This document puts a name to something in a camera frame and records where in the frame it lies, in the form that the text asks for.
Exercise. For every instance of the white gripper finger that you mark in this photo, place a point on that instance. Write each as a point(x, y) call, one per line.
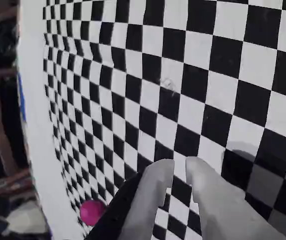
point(137, 205)
point(220, 212)

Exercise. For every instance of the pink faceted ball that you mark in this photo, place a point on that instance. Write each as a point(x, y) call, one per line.
point(90, 212)

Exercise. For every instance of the black white checkerboard cloth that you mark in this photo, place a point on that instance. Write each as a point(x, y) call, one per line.
point(208, 75)

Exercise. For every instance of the blue tape piece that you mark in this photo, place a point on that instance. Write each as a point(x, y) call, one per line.
point(21, 100)

